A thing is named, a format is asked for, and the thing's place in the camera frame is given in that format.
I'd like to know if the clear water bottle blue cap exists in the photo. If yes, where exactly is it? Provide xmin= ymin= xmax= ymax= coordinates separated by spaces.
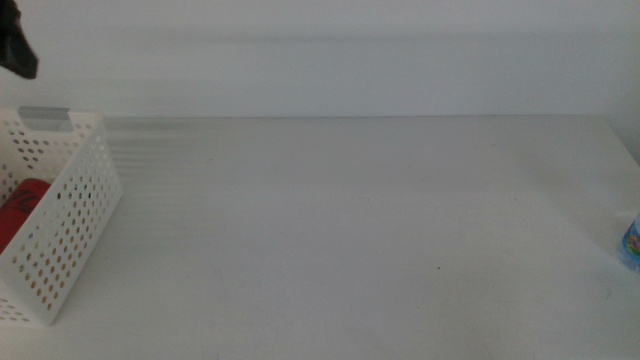
xmin=619 ymin=214 xmax=640 ymax=274

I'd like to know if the red cola can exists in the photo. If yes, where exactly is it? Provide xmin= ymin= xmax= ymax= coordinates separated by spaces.
xmin=0 ymin=178 xmax=53 ymax=254

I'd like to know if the white perforated plastic basket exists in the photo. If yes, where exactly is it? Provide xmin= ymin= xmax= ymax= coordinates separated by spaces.
xmin=0 ymin=105 xmax=124 ymax=328

